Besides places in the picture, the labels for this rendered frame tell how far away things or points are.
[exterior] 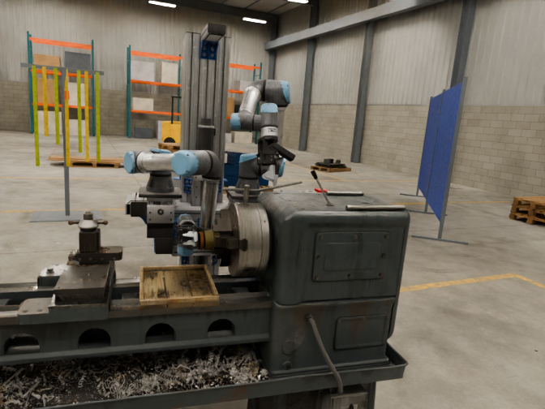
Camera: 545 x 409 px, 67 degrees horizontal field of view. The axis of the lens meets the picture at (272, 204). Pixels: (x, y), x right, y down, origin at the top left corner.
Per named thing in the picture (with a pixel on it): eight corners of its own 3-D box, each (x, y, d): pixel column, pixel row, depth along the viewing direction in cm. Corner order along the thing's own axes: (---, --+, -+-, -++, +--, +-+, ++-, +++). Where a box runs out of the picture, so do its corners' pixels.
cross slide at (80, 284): (112, 258, 188) (112, 249, 187) (104, 299, 148) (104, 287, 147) (71, 260, 183) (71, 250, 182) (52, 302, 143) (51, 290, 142)
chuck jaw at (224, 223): (237, 234, 182) (234, 210, 188) (238, 230, 178) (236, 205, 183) (212, 234, 179) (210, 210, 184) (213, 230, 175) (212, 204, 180)
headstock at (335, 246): (354, 260, 229) (362, 191, 221) (405, 298, 184) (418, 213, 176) (249, 264, 211) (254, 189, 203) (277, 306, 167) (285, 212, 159)
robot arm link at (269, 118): (278, 108, 188) (277, 101, 179) (278, 131, 187) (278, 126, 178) (260, 108, 188) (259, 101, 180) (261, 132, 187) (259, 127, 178)
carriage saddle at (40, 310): (117, 270, 190) (117, 258, 189) (109, 319, 147) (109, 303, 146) (44, 273, 181) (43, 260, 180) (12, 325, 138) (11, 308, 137)
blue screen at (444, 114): (399, 194, 1019) (413, 95, 971) (434, 198, 1000) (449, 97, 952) (411, 237, 627) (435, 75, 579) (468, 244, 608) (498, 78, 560)
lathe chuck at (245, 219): (241, 256, 200) (246, 194, 190) (257, 289, 171) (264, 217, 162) (222, 256, 197) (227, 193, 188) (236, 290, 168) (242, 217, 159)
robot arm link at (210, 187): (214, 148, 206) (205, 240, 218) (197, 148, 197) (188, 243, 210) (231, 152, 199) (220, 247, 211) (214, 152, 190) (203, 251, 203)
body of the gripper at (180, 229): (178, 244, 177) (176, 237, 188) (198, 244, 179) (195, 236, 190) (178, 227, 175) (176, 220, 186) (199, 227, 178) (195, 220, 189)
